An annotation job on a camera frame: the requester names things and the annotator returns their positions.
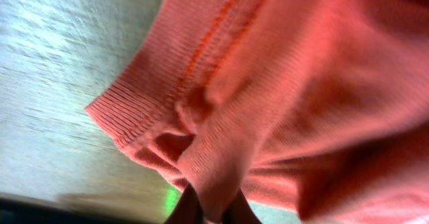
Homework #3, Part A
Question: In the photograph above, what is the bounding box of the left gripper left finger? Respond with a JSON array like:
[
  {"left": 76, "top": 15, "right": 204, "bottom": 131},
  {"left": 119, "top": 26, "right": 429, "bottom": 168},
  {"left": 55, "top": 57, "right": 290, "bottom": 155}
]
[{"left": 164, "top": 184, "right": 204, "bottom": 224}]

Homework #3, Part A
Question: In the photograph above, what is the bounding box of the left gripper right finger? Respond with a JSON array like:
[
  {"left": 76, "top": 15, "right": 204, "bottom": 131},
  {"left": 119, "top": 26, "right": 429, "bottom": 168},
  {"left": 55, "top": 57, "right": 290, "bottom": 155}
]
[{"left": 222, "top": 190, "right": 261, "bottom": 224}]

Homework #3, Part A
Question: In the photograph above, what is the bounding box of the orange t-shirt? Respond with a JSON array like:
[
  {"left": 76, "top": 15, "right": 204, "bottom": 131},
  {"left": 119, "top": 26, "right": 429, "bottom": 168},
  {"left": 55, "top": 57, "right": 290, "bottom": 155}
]
[{"left": 86, "top": 0, "right": 428, "bottom": 223}]

